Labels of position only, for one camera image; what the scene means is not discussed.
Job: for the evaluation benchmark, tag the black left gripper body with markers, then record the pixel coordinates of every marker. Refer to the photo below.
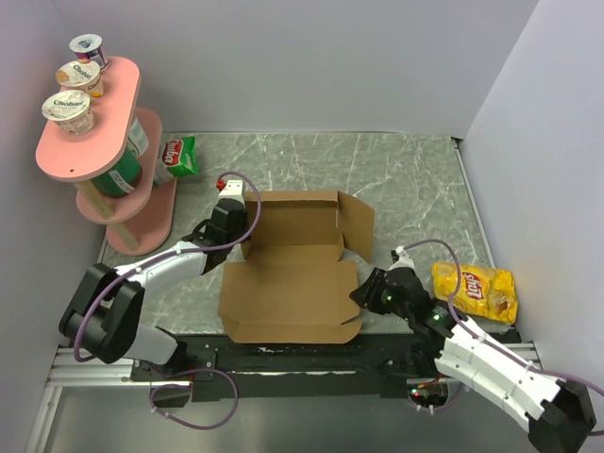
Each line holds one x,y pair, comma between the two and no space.
242,229

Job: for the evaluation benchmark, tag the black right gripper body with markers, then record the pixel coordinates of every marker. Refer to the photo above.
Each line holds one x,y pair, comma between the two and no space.
389,306

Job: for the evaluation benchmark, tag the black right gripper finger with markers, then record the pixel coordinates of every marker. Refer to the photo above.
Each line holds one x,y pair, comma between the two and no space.
365,298
375,283

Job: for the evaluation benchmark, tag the brown cardboard paper box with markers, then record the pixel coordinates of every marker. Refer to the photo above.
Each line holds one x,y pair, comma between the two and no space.
292,285

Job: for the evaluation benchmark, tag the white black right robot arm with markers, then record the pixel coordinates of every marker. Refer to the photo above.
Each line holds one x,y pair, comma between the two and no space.
556,412

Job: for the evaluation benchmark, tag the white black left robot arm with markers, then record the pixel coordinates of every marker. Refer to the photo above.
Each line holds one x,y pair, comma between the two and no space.
103,318

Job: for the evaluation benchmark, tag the green red snack bag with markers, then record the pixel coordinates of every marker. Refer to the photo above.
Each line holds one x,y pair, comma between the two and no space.
176,159

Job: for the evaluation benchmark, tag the yellow Lays chips bag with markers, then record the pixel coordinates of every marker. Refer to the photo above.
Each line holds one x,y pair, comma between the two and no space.
484,292

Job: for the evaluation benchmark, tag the small electronics board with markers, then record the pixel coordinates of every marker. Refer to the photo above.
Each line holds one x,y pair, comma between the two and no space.
434,395

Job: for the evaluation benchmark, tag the green cylindrical can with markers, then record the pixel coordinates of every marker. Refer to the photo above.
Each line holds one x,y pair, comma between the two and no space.
122,178

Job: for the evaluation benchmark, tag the white green label container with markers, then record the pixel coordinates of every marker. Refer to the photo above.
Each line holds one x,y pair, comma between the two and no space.
137,142

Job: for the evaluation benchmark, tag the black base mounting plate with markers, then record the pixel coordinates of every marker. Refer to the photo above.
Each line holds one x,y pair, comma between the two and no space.
382,364

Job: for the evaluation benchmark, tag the white Chobani yogurt cup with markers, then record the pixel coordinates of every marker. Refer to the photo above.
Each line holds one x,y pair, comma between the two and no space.
71,110

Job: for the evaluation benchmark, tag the orange Chobani yogurt cup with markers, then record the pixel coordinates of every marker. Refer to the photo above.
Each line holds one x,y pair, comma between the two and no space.
83,75

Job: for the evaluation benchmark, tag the blue white yogurt cup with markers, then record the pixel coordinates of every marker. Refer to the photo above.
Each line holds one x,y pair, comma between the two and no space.
90,46

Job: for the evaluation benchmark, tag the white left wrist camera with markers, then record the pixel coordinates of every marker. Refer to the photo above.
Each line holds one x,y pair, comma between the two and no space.
231,189

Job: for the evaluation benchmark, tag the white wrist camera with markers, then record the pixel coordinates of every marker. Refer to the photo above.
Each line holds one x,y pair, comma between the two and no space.
401,259
231,189

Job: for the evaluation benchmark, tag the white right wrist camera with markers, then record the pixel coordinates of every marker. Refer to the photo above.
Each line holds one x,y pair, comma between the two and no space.
401,259

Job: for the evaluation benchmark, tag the aluminium frame rail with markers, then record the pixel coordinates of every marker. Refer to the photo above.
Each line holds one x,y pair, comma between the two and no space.
66,372

